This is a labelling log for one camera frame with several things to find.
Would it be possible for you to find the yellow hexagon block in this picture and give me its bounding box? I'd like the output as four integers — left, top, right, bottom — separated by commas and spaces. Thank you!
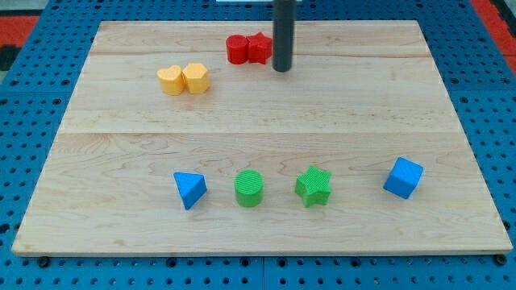
183, 63, 210, 94

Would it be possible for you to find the yellow heart block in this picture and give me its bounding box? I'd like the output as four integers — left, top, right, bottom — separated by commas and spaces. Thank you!
156, 65, 185, 96

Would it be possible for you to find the green cylinder block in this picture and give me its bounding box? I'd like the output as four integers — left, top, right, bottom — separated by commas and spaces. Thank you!
234, 169, 264, 207

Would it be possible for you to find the green star block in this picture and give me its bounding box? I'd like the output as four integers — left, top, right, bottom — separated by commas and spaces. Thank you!
295, 165, 331, 208

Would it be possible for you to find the light wooden board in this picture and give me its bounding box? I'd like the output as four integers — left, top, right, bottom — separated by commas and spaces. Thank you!
12, 20, 513, 257

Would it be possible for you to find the blue triangle block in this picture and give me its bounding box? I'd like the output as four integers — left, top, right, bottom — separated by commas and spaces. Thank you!
173, 172, 207, 210

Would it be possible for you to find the red star block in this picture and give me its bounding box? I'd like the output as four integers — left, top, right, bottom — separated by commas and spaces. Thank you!
247, 32, 273, 64

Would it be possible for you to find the red cylinder block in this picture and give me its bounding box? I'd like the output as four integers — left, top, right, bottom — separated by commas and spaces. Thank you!
226, 35, 248, 64

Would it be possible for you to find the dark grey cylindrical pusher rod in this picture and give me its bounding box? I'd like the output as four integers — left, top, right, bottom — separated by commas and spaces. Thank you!
273, 0, 297, 73

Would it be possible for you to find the blue cube block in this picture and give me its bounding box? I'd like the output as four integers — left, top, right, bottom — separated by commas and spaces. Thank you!
383, 156, 424, 199

